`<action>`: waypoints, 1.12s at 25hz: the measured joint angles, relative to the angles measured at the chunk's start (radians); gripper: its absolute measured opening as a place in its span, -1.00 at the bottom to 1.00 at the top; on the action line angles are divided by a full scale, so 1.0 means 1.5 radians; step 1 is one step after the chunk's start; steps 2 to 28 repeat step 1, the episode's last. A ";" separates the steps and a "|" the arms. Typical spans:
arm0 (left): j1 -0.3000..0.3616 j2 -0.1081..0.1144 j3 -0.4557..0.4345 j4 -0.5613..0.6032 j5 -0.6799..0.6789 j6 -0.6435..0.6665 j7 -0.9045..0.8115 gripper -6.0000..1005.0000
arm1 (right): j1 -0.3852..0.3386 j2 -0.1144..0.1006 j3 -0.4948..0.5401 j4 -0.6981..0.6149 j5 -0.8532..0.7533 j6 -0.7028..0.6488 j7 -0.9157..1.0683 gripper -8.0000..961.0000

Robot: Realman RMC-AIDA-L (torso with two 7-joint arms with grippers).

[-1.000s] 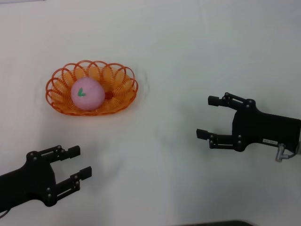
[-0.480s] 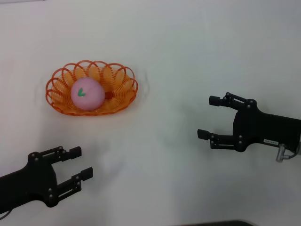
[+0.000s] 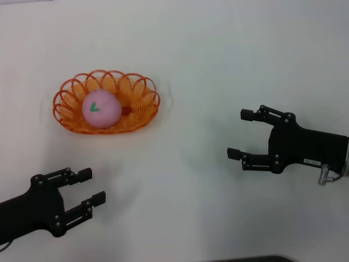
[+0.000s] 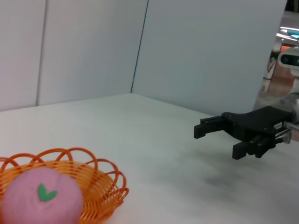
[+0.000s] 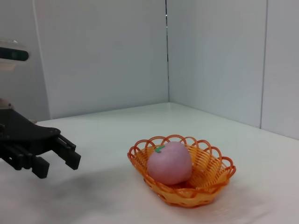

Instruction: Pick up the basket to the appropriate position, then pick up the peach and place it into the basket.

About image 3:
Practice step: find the dark robot torso edge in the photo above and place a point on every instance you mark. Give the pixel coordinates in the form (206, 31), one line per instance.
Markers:
(253, 258)

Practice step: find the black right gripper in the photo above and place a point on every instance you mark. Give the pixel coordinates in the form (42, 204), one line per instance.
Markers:
(308, 147)

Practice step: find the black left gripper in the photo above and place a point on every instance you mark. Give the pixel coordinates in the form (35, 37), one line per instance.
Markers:
(35, 210)

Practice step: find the pink felt peach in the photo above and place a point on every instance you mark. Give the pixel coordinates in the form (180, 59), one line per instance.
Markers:
(106, 114)

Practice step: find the orange plastic woven basket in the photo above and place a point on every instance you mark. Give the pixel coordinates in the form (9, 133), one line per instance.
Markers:
(136, 109)

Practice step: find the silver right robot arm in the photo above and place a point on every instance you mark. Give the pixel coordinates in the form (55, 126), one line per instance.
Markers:
(347, 163)

